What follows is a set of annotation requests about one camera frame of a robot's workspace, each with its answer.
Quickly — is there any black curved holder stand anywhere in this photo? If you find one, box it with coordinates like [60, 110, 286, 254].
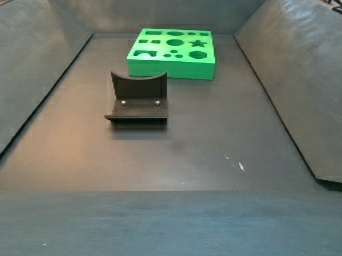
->
[104, 73, 169, 122]

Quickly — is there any green shape sorter block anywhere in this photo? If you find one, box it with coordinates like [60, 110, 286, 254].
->
[127, 28, 217, 80]

